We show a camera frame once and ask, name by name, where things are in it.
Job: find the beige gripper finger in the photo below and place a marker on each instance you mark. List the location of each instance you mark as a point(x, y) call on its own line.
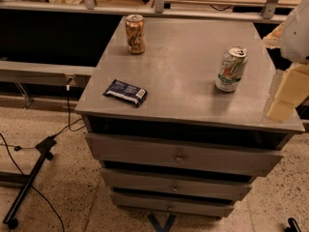
point(273, 39)
point(288, 90)

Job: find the white green 7up can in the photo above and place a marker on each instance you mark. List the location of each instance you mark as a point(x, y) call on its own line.
point(232, 67)

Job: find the orange brown soda can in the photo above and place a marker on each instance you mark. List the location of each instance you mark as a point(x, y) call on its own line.
point(135, 33)

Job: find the grey drawer cabinet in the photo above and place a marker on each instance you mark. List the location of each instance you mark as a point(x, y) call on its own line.
point(190, 147)

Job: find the dark blue snack packet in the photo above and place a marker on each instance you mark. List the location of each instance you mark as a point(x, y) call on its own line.
point(126, 92)

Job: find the black stand leg with wheels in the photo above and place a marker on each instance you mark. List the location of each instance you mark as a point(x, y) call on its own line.
point(25, 181)

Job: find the grey metal shelf rail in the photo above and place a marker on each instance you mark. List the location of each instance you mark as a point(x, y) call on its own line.
point(45, 74)

